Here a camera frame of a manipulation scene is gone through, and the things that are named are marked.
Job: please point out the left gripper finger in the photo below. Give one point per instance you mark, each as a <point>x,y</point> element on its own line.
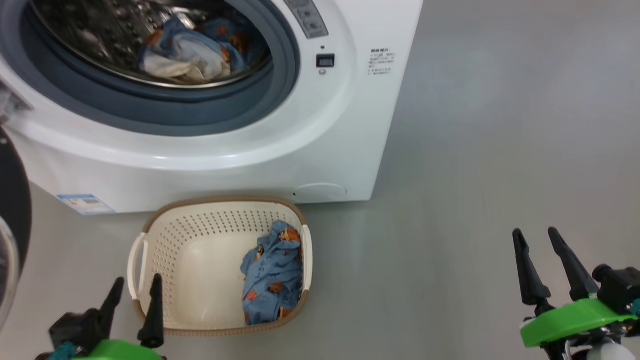
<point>107,315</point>
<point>154,325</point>

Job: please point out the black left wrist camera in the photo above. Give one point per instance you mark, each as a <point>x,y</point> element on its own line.
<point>72,327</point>

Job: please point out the white front-load washing machine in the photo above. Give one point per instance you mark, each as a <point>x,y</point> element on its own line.
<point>320,125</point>

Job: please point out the blue energy label sticker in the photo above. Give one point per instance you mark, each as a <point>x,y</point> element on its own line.
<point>86,204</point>

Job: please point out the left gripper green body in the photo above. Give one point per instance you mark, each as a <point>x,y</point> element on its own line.
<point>120,351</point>

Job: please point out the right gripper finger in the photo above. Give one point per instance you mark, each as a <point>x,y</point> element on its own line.
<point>575,275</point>
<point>532,285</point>

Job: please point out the dark round washer door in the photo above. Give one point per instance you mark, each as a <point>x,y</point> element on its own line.
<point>12,200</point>

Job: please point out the cream perforated laundry basket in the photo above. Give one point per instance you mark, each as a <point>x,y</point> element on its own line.
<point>200,260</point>

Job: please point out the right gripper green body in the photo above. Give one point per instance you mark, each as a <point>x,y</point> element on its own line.
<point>575,320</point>

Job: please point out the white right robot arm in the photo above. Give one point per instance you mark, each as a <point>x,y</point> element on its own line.
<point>607,350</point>

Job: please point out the grey label sticker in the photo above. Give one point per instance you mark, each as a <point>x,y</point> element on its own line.
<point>309,17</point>

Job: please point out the round white filter access cover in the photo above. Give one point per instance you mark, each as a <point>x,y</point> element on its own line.
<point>320,191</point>

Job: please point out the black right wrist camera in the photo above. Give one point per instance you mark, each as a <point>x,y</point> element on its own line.
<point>620,287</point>

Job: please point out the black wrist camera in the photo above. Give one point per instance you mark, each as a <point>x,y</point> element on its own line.
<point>72,327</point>
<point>620,287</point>

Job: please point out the blue garment with orange print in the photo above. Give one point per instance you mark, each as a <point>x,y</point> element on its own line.
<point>272,275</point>
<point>190,55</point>

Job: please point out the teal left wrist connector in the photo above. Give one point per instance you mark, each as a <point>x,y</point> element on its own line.
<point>62,351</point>

